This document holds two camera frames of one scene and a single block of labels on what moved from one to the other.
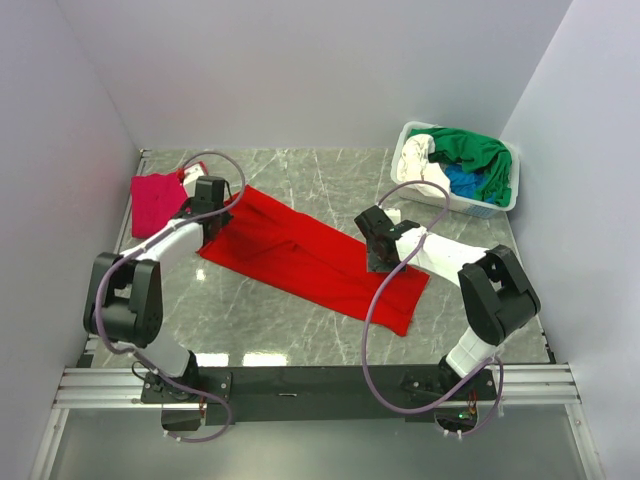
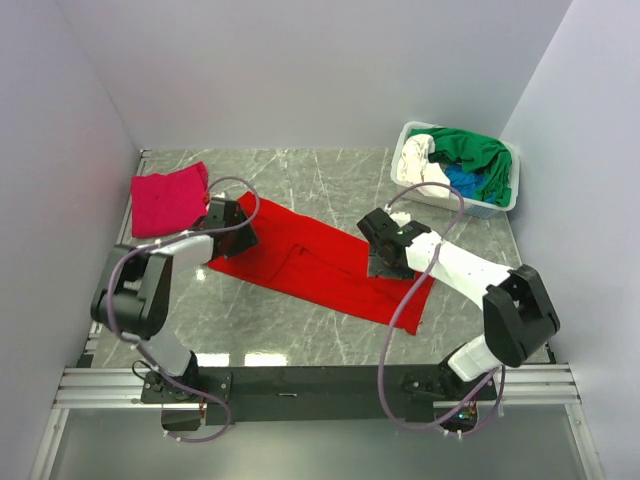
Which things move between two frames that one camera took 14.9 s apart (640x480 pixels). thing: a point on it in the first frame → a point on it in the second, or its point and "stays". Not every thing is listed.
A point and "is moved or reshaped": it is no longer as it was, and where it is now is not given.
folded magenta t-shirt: (154, 198) stays
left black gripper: (226, 218) → (248, 239)
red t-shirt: (321, 259) is moved or reshaped
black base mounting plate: (324, 395) stays
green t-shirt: (471, 152) stays
